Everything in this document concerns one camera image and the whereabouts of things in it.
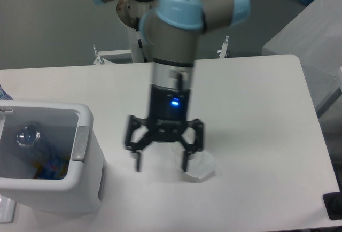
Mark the black device at edge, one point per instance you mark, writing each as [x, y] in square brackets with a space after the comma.
[332, 203]

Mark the clear plastic water bottle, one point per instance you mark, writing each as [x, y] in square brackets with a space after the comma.
[34, 145]

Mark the blue yellow snack package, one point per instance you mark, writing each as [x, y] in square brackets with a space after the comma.
[54, 169]

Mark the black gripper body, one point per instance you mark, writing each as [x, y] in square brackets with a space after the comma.
[166, 120]

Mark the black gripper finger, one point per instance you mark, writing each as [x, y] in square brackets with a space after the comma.
[196, 146]
[140, 133]

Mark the clear plastic wrapper bag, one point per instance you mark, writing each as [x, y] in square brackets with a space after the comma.
[200, 167]

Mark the white plastic trash can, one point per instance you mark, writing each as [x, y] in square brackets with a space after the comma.
[69, 127]

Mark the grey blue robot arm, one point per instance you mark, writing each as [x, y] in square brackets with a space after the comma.
[172, 29]

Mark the clear plastic sheet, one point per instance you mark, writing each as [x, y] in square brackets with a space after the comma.
[7, 209]

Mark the grey covered side table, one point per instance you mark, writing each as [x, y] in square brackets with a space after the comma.
[314, 36]

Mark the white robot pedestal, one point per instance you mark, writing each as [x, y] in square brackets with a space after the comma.
[133, 29]

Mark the white pedestal base frame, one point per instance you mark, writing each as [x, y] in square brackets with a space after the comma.
[112, 56]

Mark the blue patterned package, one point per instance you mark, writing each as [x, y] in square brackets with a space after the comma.
[4, 95]

